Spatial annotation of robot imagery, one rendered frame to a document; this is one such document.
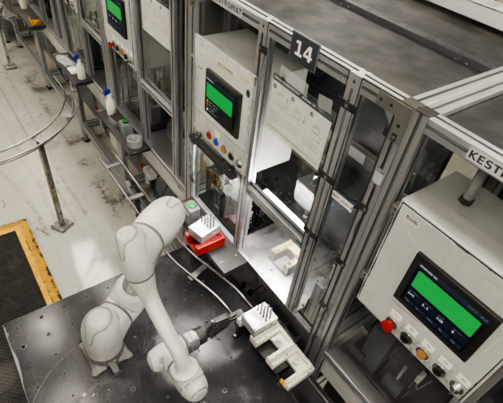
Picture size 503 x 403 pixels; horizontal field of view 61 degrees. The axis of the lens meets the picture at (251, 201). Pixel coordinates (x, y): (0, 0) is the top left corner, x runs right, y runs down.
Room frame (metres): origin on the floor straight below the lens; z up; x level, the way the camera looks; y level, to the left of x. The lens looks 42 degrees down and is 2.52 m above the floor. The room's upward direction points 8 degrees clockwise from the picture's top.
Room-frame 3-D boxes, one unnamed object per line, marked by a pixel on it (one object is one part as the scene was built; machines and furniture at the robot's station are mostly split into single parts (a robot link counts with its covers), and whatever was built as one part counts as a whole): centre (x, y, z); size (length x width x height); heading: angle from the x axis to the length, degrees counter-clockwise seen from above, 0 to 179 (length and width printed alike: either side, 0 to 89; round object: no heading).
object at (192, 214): (1.55, 0.29, 0.97); 0.08 x 0.08 x 0.12; 41
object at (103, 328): (0.90, 0.54, 0.85); 0.18 x 0.16 x 0.22; 163
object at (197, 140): (1.55, 0.20, 1.37); 0.36 x 0.04 x 0.04; 41
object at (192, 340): (0.89, 0.17, 0.88); 0.09 x 0.06 x 0.09; 41
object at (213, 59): (1.64, 0.10, 1.60); 0.42 x 0.29 x 0.46; 41
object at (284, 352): (0.94, -0.18, 0.84); 0.36 x 0.14 x 0.10; 41
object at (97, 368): (0.88, 0.53, 0.71); 0.22 x 0.18 x 0.06; 41
